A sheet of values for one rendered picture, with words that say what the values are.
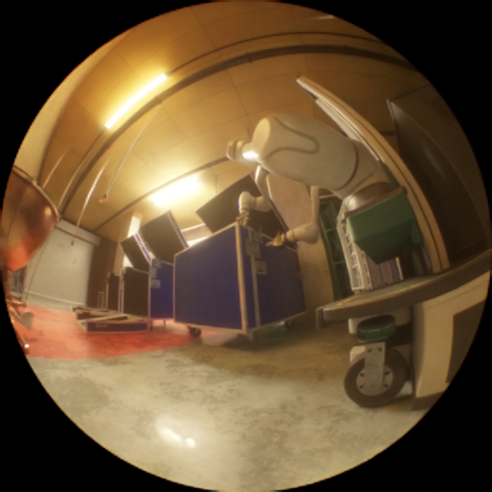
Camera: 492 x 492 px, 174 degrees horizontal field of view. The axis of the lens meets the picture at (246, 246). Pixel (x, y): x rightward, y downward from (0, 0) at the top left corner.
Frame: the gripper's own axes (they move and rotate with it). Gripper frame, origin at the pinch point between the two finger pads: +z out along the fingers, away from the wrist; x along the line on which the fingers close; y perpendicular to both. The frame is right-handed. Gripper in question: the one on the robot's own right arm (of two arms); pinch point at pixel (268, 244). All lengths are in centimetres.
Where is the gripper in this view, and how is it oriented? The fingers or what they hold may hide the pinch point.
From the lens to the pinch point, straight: 121.5
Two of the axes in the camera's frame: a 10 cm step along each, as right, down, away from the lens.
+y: -6.2, -5.7, -5.4
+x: -1.8, 7.7, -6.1
